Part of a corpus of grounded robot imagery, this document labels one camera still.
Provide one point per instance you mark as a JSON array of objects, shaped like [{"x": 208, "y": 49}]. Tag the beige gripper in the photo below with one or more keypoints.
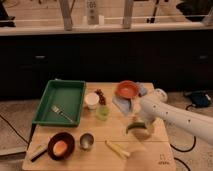
[{"x": 144, "y": 133}]

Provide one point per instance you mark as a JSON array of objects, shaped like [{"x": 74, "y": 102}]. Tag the green pepper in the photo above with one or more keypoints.
[{"x": 139, "y": 125}]

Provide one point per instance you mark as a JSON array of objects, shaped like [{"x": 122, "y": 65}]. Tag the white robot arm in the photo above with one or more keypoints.
[{"x": 154, "y": 104}]

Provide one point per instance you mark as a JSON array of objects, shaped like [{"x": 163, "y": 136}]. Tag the green translucent cup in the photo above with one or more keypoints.
[{"x": 102, "y": 112}]

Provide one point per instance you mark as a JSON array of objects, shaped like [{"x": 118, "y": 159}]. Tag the metal cup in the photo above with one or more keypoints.
[{"x": 86, "y": 141}]

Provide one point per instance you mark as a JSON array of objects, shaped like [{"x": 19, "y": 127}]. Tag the white cup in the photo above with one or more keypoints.
[{"x": 91, "y": 100}]

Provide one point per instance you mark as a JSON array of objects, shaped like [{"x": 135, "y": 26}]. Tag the blue cloth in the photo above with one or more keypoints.
[{"x": 126, "y": 105}]

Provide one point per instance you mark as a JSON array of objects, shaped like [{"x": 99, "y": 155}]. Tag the orange bowl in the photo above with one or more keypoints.
[{"x": 127, "y": 89}]

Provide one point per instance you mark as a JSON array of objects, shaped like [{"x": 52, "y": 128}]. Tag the red grapes bunch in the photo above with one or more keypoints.
[{"x": 102, "y": 99}]

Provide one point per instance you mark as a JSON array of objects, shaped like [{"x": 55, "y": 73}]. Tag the dark blue bag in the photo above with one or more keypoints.
[{"x": 200, "y": 99}]

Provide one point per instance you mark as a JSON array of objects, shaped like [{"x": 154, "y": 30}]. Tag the green plastic tray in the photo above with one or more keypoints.
[{"x": 68, "y": 95}]

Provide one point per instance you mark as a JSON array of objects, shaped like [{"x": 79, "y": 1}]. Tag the orange fruit in bowl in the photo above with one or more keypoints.
[{"x": 60, "y": 148}]

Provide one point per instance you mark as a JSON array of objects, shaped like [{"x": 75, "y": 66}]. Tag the dark brown bowl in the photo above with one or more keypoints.
[{"x": 62, "y": 136}]

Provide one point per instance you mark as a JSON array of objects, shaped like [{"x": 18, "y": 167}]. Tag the silver fork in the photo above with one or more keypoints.
[{"x": 60, "y": 112}]

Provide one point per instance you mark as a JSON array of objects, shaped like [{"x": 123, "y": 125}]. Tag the black handled knife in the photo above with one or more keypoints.
[{"x": 41, "y": 149}]

